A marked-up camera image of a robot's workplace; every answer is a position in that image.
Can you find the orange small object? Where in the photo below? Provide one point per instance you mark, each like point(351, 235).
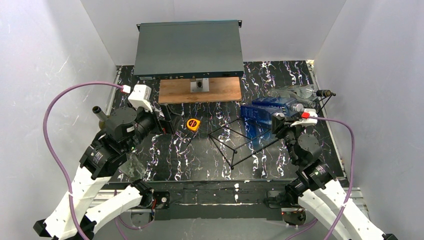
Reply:
point(193, 124)

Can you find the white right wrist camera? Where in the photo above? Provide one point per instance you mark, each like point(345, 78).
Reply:
point(305, 118)

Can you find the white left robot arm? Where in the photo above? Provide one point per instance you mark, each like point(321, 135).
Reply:
point(75, 218)

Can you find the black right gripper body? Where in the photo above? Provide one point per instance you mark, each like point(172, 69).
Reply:
point(277, 122)

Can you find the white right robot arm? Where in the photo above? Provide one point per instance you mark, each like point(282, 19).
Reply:
point(316, 188)

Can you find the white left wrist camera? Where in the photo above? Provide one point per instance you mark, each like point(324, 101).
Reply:
point(139, 97)

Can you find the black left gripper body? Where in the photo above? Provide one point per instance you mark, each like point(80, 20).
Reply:
point(166, 118)

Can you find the black wire wine rack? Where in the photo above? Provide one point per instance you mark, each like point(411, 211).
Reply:
point(243, 133)

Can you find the dark green wine bottle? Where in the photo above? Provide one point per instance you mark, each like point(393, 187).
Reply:
point(101, 116)

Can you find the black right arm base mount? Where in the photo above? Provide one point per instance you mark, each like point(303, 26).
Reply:
point(292, 213)

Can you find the silver wrench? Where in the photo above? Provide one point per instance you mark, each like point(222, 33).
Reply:
point(185, 136)

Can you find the clear square bottle black cap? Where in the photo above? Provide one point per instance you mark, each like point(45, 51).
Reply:
point(319, 92)

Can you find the blue square bottle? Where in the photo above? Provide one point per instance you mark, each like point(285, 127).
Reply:
point(259, 113)
point(288, 105)

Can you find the grey rack-mount device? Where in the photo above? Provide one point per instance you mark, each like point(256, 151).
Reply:
point(189, 49)

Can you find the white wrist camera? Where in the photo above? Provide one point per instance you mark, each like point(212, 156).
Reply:
point(139, 97)
point(305, 118)

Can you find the wooden board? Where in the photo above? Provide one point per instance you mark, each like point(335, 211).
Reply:
point(218, 89)

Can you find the clear round glass bottle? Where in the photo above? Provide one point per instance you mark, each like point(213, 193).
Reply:
point(286, 91)

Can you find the blue square bottle front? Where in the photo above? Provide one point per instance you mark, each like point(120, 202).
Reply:
point(288, 105)

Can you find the metal bracket on board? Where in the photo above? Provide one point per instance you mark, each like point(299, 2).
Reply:
point(199, 85)

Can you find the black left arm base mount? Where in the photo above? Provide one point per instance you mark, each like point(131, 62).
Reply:
point(158, 200)

